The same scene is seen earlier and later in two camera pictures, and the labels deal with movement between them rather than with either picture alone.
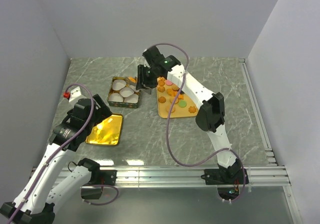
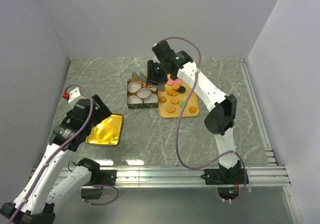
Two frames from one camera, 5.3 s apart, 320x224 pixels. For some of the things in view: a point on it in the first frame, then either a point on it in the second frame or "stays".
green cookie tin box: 123,92 -> 139,95
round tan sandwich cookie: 168,109 stays
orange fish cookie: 170,91 stays
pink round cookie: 169,82 stays
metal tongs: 145,92 -> 142,77
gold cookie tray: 167,93 stays
